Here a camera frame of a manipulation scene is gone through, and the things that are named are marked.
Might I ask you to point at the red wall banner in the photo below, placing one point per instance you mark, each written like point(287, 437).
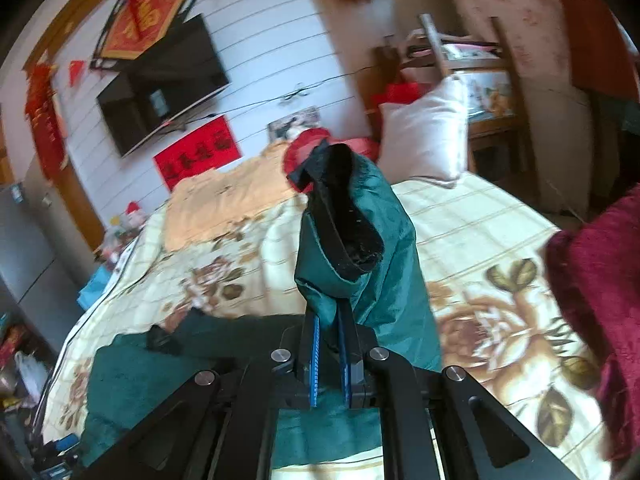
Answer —
point(200, 152)

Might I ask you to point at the white plastic bag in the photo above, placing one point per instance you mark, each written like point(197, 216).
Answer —
point(32, 375)

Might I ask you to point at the framed red gold decoration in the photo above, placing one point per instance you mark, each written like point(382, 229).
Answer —
point(140, 20)

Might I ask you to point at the cream floral bed sheet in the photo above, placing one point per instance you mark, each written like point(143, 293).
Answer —
point(500, 230)

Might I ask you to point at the wall-mounted television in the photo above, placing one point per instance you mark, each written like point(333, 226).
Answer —
point(165, 85)

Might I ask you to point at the green quilted puffer jacket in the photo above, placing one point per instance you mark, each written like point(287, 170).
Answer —
point(380, 240)

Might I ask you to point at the wooden chair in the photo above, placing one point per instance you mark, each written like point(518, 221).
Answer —
point(505, 60)

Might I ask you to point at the group of bottles and jars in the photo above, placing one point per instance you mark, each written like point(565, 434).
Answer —
point(115, 240)

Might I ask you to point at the plush toy with red hat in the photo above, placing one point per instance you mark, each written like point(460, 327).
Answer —
point(134, 215)

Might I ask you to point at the yellow fringed pillow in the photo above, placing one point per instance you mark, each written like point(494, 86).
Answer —
point(215, 200)

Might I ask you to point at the red cloth bag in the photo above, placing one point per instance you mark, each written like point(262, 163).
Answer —
point(402, 94)

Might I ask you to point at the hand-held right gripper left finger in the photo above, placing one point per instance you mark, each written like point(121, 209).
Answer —
point(312, 360)

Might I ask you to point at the maroon blanket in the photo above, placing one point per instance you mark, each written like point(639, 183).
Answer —
point(600, 285)

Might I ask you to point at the red fringed hanging ornament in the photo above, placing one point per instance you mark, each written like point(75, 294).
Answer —
point(47, 120)

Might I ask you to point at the photo print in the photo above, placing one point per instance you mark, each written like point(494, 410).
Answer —
point(295, 122)

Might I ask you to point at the red ruffled pillow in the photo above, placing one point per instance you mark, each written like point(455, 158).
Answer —
point(300, 147)

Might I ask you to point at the blue paper bag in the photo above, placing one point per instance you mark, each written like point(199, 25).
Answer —
point(95, 287)

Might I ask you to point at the grey refrigerator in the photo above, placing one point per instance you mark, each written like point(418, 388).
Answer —
point(30, 260)

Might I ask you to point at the white pillow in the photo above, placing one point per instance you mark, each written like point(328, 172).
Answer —
point(425, 130)

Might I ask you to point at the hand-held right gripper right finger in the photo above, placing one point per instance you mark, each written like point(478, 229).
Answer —
point(345, 360)

